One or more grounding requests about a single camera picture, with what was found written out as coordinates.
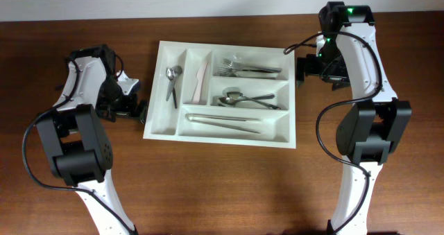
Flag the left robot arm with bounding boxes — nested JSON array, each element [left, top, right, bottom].
[[31, 44, 148, 234]]

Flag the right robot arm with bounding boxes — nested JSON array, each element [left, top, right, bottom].
[[296, 1, 412, 234]]

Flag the white plastic knife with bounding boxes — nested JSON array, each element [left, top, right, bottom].
[[191, 62, 208, 105]]

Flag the metal knife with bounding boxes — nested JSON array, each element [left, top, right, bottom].
[[185, 114, 260, 121], [190, 120, 261, 134]]

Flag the small metal spoon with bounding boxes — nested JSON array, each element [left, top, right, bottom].
[[166, 67, 178, 108], [166, 65, 183, 101]]

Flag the white plastic cutlery tray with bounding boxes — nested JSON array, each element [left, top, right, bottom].
[[143, 41, 296, 148]]

